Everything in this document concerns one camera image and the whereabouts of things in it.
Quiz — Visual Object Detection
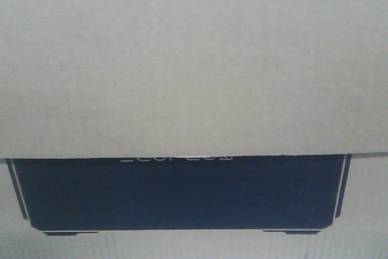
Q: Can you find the brown EcoFlow cardboard box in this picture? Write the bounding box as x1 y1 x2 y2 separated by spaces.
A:
1 0 387 258

